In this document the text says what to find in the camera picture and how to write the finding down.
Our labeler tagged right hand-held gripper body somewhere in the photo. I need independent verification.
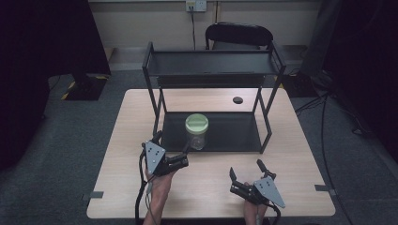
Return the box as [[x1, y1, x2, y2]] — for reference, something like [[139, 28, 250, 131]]
[[229, 175, 286, 210]]

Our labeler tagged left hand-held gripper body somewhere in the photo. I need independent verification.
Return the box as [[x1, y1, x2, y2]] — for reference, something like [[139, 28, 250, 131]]
[[141, 140, 190, 178]]

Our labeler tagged glass jar with green lid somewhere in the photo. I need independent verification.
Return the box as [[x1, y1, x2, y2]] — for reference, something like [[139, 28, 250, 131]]
[[184, 112, 210, 152]]

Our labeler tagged black metal shelf rack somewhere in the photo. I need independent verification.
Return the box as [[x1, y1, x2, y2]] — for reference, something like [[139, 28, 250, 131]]
[[141, 40, 287, 155]]

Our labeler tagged person's right hand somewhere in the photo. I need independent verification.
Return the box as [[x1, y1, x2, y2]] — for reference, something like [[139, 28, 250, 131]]
[[242, 181, 269, 225]]

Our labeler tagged person's left hand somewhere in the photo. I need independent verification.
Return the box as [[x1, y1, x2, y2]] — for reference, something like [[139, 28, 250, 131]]
[[144, 168, 178, 208]]

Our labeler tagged grey tape strip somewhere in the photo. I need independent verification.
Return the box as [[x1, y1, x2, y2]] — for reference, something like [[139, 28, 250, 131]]
[[314, 184, 337, 197], [81, 190, 105, 202]]

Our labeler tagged black stand base yellow tape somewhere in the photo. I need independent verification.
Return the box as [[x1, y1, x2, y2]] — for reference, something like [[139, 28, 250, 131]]
[[60, 72, 110, 102]]

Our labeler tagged black floor box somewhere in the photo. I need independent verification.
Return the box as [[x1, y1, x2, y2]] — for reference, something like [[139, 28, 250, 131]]
[[282, 72, 317, 98]]

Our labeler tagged black chair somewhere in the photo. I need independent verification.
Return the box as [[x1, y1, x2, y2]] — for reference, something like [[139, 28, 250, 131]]
[[204, 22, 274, 52]]

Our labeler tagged dark curtain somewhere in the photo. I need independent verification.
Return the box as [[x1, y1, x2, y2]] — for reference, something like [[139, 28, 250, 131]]
[[0, 0, 112, 173], [299, 0, 398, 155]]

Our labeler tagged right hand-held gripper cable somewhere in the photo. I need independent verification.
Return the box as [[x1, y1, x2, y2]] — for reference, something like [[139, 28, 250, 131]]
[[265, 202, 282, 225]]

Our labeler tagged hand-held gripper cable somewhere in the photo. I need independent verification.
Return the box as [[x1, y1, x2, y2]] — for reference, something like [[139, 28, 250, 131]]
[[134, 152, 152, 225], [265, 202, 282, 225]]

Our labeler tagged left hand-held gripper cable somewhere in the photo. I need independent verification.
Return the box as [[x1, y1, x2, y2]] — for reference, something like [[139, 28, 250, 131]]
[[134, 152, 152, 225]]

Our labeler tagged black floor cable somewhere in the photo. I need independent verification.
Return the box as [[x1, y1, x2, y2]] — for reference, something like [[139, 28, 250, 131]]
[[294, 92, 356, 225]]

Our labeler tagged black wall socket cable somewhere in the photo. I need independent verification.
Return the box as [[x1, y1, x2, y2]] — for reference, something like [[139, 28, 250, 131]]
[[189, 6, 197, 52]]

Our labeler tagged white wall socket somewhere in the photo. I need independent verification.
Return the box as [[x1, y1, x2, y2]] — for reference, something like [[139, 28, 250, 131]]
[[185, 0, 208, 13]]

